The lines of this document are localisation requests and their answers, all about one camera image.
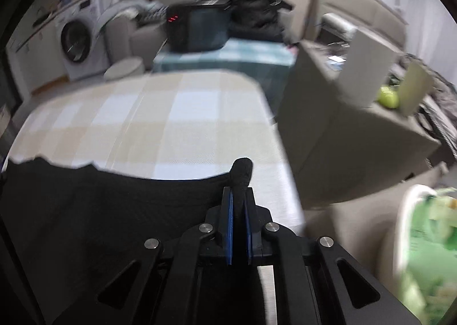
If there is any black knit garment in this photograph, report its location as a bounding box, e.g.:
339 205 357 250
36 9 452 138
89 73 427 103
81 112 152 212
1 158 252 324

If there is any white plastic basket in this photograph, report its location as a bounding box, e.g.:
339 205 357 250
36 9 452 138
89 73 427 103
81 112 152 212
376 184 437 298

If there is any grey fabric storage box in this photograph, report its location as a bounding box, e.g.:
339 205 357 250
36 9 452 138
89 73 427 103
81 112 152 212
277 40 440 209

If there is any green apple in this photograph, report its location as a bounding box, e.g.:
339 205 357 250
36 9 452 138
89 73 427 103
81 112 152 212
376 85 400 110

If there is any teal plaid tablecloth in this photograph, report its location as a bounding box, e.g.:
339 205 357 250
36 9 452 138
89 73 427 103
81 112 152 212
153 39 297 115

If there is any round white stool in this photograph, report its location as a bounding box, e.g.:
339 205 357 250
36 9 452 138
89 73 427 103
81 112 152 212
104 56 145 80

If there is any white washing machine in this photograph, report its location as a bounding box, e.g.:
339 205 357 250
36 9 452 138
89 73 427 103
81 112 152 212
55 0 109 81

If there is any grey sofa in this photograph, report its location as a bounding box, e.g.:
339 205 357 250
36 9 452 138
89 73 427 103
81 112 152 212
105 0 215 72

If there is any black rice cooker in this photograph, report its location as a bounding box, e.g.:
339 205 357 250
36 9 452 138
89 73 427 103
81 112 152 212
165 0 232 53

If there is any black jacket pile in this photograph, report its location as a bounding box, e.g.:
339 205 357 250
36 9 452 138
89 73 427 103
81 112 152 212
219 0 294 42

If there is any grey cloth on sofa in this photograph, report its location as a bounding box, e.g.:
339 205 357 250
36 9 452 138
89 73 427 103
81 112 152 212
92 0 167 38

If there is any beige upholstered headboard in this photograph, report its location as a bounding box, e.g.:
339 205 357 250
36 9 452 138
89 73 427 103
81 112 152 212
302 0 407 49

